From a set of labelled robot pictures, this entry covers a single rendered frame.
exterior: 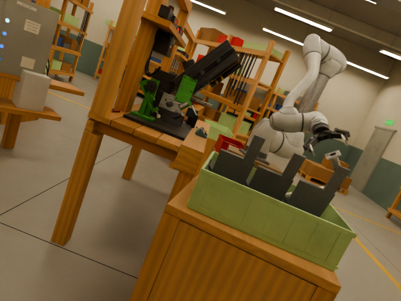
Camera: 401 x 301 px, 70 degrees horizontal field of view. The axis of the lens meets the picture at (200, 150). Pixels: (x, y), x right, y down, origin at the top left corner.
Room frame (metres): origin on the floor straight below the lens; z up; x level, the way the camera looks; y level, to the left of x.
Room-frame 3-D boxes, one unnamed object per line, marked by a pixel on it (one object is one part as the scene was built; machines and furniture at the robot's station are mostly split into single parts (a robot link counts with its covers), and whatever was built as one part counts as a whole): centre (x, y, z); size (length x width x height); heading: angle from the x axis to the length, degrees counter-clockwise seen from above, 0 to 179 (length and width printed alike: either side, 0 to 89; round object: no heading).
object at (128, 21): (2.35, 0.64, 1.36); 1.49 x 0.09 x 0.97; 1
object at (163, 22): (2.35, 0.60, 1.52); 0.90 x 0.25 x 0.04; 1
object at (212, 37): (5.84, 0.15, 1.19); 2.30 x 0.55 x 2.39; 40
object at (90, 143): (2.35, 0.34, 0.44); 1.49 x 0.70 x 0.88; 1
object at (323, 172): (7.86, -3.38, 0.37); 1.20 x 0.80 x 0.74; 98
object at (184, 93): (2.28, 0.28, 1.17); 0.13 x 0.12 x 0.20; 1
